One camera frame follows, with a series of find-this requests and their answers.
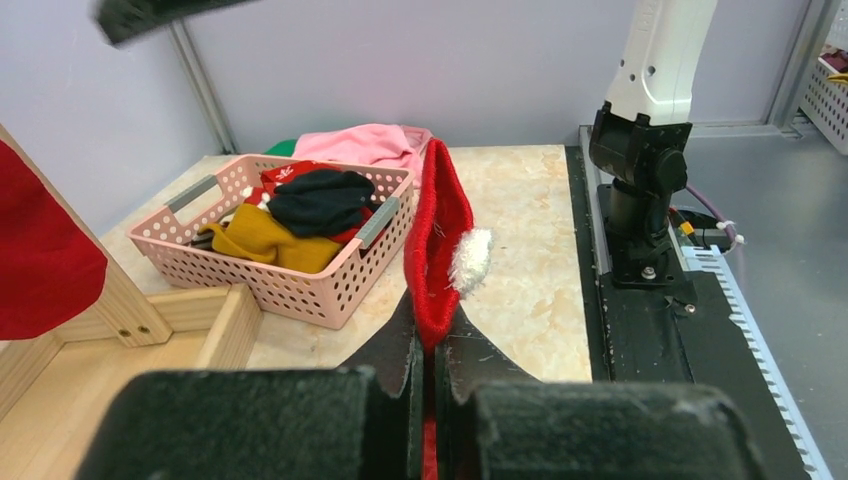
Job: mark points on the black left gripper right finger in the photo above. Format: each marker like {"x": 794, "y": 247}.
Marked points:
{"x": 493, "y": 420}

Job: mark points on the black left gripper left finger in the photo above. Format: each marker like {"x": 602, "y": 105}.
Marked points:
{"x": 359, "y": 420}

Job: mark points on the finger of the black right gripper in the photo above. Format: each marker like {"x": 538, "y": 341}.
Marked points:
{"x": 122, "y": 21}

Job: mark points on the red santa sock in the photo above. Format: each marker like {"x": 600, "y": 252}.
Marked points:
{"x": 443, "y": 215}
{"x": 51, "y": 271}

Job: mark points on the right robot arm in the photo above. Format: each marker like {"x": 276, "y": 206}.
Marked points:
{"x": 639, "y": 136}

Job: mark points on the green cloth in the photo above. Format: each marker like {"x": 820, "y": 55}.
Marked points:
{"x": 284, "y": 148}

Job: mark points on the red sock in basket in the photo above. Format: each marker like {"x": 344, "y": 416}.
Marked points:
{"x": 270, "y": 179}

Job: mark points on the black sock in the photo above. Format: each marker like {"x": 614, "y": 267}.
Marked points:
{"x": 324, "y": 203}

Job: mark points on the mustard yellow sock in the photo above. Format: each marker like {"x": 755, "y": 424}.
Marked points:
{"x": 252, "y": 234}

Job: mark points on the pink perforated plastic basket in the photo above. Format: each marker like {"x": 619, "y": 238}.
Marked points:
{"x": 326, "y": 298}

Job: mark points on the pink cloth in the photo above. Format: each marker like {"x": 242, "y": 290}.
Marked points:
{"x": 383, "y": 145}

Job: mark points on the white perforated storage basket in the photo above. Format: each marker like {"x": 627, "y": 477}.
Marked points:
{"x": 825, "y": 101}

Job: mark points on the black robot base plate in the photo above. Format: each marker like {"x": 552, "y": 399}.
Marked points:
{"x": 639, "y": 335}

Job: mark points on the white toothed cable rail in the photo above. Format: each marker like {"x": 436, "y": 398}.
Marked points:
{"x": 712, "y": 261}

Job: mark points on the wooden hanger rack frame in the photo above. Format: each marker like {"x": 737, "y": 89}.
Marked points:
{"x": 56, "y": 388}

